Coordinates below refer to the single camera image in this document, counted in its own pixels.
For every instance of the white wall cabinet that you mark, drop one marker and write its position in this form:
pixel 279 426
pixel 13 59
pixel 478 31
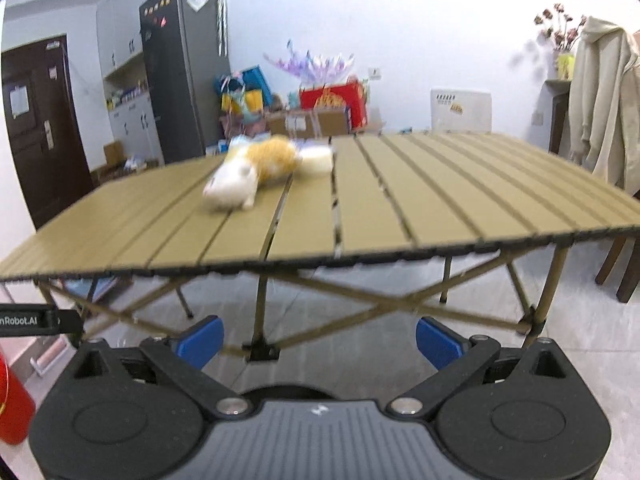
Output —
pixel 120 35

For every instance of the dried flower bouquet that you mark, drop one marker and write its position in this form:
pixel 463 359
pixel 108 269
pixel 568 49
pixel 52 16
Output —
pixel 560 27

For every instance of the blue gift bag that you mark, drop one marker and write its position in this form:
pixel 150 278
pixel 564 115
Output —
pixel 247 85

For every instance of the khaki folding table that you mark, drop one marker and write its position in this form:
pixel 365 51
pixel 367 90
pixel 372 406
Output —
pixel 400 200

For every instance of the red gift bag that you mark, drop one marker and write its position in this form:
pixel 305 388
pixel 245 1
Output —
pixel 335 105

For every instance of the taped cardboard box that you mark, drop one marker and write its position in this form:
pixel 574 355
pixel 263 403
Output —
pixel 305 124

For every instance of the dark wooden chair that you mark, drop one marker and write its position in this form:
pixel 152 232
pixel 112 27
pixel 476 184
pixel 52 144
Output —
pixel 620 270

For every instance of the beige jacket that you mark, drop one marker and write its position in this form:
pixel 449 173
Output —
pixel 605 105

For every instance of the small cardboard box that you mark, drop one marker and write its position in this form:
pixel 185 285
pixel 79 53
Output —
pixel 114 152

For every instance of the dark brown door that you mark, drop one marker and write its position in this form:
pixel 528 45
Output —
pixel 40 160

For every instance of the white base cabinet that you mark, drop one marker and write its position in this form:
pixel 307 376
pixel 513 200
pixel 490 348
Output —
pixel 135 130

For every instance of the yellow vase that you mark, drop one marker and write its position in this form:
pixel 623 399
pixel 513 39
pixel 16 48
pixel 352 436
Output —
pixel 565 66

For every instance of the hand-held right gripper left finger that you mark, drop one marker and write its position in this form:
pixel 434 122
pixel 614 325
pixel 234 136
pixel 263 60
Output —
pixel 200 342

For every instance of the red plastic bucket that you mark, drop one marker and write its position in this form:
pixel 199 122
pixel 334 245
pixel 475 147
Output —
pixel 15 405

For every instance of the yellow white plush toy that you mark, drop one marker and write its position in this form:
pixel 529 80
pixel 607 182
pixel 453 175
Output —
pixel 240 180

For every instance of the dark grey refrigerator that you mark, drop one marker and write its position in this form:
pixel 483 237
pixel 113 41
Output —
pixel 185 85

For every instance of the white wall socket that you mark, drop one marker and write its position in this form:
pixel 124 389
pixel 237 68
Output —
pixel 538 119
pixel 375 72

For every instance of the purple paper flower decoration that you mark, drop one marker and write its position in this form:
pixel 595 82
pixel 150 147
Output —
pixel 310 62

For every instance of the dark wooden side table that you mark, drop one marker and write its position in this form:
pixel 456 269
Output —
pixel 557 115

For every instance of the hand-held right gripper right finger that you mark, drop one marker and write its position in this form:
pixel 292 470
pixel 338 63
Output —
pixel 440 342

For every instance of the white box with stickers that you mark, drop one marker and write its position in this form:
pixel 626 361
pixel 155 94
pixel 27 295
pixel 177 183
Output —
pixel 460 110

